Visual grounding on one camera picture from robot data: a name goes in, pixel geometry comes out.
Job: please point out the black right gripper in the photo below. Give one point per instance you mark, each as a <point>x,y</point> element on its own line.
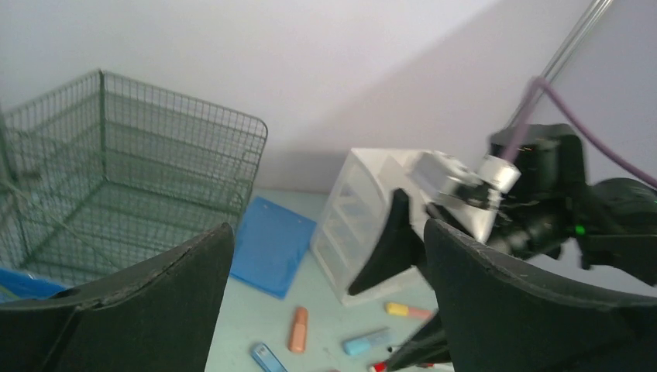
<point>521,231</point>

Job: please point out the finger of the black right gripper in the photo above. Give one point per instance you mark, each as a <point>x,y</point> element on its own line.
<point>428,345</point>

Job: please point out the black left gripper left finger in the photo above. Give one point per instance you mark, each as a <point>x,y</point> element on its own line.
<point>157,315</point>

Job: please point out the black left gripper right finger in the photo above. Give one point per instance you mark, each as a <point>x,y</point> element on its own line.
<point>504,314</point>

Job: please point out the blue folder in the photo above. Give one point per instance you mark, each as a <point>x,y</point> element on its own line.
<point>271,242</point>
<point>18,285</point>

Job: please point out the yellow pink highlighter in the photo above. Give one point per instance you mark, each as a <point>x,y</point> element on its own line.
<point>402,310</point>

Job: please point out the white plastic drawer organizer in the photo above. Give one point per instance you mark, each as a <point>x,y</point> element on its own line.
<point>354,216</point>

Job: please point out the light blue highlighter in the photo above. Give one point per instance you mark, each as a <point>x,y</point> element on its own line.
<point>361,344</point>

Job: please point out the blue transparent correction tape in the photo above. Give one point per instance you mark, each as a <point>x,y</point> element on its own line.
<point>266,359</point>

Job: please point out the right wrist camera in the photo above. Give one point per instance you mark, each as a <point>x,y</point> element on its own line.
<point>449,182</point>

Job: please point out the green wire mesh rack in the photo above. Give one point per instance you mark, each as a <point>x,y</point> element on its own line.
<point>106,171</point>

